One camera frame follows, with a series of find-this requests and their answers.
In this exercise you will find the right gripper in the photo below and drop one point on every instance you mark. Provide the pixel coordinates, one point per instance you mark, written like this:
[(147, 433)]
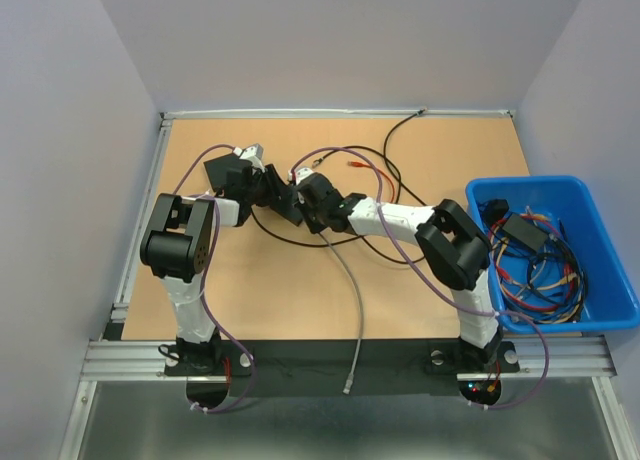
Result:
[(314, 225)]

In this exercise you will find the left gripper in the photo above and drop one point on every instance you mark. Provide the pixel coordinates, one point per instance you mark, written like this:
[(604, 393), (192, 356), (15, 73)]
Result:
[(257, 175)]

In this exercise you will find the black network switch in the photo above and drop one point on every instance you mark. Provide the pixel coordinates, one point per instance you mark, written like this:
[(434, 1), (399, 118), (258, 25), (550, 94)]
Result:
[(224, 172), (283, 202)]

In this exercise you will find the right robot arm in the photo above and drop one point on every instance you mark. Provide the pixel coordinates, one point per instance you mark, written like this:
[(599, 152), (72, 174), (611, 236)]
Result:
[(453, 246)]

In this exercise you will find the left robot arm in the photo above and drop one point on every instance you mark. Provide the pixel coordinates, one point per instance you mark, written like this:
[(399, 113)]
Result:
[(177, 247)]

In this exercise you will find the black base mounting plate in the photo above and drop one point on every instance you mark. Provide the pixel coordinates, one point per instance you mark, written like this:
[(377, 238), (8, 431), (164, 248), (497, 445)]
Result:
[(314, 368)]

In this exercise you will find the black power adapter in bin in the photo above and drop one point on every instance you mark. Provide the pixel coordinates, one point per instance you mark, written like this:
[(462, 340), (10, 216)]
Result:
[(521, 231)]

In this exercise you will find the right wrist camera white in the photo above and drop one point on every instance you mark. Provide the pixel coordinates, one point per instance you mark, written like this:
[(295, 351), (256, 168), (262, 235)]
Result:
[(296, 176)]

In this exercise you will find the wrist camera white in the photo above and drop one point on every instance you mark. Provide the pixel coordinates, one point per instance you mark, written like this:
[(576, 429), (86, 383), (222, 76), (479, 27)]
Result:
[(252, 154), (296, 176)]

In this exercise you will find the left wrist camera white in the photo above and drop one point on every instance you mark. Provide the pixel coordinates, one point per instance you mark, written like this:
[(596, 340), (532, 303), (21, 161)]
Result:
[(252, 154)]

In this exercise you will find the aluminium front rail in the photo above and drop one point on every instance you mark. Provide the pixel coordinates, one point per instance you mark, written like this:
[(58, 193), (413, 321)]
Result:
[(570, 357)]

